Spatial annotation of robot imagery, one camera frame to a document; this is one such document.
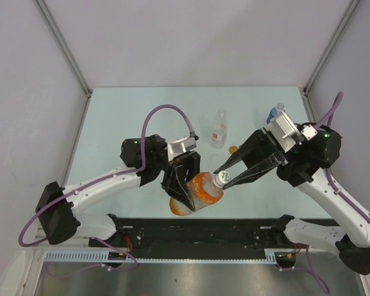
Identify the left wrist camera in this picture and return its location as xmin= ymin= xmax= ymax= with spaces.
xmin=167 ymin=137 xmax=197 ymax=162

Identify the blue drink bottle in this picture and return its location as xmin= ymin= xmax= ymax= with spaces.
xmin=266 ymin=103 xmax=285 ymax=125

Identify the orange bottle cap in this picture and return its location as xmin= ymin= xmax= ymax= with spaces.
xmin=229 ymin=146 xmax=238 ymax=154

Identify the aluminium frame post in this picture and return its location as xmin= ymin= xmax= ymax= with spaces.
xmin=33 ymin=0 xmax=91 ymax=97
xmin=302 ymin=0 xmax=361 ymax=93

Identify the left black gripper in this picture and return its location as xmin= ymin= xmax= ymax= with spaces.
xmin=147 ymin=134 xmax=205 ymax=210

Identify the right aluminium frame post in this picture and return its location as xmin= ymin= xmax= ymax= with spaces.
xmin=302 ymin=0 xmax=361 ymax=93

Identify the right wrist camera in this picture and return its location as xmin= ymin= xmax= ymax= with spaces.
xmin=265 ymin=112 xmax=318 ymax=152

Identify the clear water bottle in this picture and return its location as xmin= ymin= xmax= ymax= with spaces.
xmin=211 ymin=109 xmax=228 ymax=149

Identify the left aluminium frame post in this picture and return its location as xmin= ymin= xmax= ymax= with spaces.
xmin=33 ymin=0 xmax=91 ymax=97

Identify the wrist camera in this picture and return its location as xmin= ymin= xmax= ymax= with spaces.
xmin=265 ymin=112 xmax=318 ymax=152
xmin=167 ymin=137 xmax=197 ymax=162

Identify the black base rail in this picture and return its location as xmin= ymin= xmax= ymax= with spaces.
xmin=107 ymin=218 xmax=307 ymax=260

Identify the white green-printed bottle cap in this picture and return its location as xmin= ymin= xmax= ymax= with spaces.
xmin=212 ymin=170 xmax=231 ymax=188

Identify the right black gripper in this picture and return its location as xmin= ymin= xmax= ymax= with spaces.
xmin=213 ymin=128 xmax=298 ymax=189

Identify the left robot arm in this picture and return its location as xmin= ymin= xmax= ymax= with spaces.
xmin=36 ymin=134 xmax=200 ymax=247

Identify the orange drink bottle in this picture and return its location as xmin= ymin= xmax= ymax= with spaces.
xmin=169 ymin=172 xmax=224 ymax=216

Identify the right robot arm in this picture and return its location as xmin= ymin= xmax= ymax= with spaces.
xmin=215 ymin=120 xmax=370 ymax=275

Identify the white cable duct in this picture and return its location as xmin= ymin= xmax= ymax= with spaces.
xmin=43 ymin=249 xmax=300 ymax=265

